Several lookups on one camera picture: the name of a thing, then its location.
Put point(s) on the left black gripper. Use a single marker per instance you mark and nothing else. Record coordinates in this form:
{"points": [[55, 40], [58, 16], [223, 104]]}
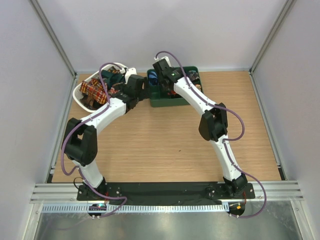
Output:
{"points": [[145, 92]]}

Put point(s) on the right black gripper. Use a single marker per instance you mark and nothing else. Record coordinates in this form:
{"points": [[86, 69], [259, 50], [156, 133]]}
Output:
{"points": [[163, 89]]}

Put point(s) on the orange navy striped tie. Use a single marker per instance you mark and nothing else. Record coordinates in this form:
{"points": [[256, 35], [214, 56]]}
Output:
{"points": [[172, 93]]}

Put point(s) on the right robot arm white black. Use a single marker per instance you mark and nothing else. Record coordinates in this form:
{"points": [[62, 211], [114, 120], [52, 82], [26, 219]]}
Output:
{"points": [[213, 123]]}

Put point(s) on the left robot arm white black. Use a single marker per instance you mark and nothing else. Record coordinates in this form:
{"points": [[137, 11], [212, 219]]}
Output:
{"points": [[80, 142]]}

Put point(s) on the green divided organizer tray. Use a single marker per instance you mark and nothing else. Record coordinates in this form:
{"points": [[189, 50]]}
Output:
{"points": [[158, 98]]}

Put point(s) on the blue grey rolled tie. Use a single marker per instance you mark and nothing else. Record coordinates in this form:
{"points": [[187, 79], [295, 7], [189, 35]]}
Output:
{"points": [[193, 75]]}

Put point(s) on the dark green tie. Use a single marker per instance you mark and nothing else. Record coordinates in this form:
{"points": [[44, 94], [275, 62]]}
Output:
{"points": [[112, 76]]}

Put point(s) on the beige red rolled tie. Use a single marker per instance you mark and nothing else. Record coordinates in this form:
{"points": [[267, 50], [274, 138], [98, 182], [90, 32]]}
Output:
{"points": [[199, 87]]}

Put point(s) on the red yellow patterned tie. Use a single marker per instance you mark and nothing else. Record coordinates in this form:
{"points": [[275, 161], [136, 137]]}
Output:
{"points": [[95, 89]]}

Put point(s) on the brown tie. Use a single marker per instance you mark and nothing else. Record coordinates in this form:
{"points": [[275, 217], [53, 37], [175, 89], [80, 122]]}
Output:
{"points": [[89, 102]]}

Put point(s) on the white plastic basket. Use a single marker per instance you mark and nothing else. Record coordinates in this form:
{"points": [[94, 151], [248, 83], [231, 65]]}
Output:
{"points": [[77, 95]]}

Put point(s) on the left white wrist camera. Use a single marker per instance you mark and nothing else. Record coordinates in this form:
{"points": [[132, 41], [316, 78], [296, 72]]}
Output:
{"points": [[127, 72]]}

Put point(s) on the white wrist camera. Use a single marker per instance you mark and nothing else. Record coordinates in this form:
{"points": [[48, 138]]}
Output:
{"points": [[127, 72], [164, 61]]}

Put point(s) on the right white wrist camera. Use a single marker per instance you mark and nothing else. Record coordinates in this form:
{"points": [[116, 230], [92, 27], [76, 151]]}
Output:
{"points": [[164, 61]]}

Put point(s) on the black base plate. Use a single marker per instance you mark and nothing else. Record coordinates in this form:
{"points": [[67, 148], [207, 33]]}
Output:
{"points": [[175, 193]]}

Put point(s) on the left aluminium frame post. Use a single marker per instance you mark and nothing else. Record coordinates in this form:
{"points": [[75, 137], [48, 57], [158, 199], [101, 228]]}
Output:
{"points": [[67, 103]]}

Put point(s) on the aluminium frame post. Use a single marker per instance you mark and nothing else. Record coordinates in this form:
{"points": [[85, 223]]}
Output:
{"points": [[67, 103], [280, 19]]}

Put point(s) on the slotted grey cable duct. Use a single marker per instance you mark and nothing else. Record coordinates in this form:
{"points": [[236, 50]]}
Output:
{"points": [[100, 208]]}

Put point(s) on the right aluminium frame post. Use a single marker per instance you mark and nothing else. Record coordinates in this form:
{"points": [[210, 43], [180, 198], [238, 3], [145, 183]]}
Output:
{"points": [[280, 19]]}

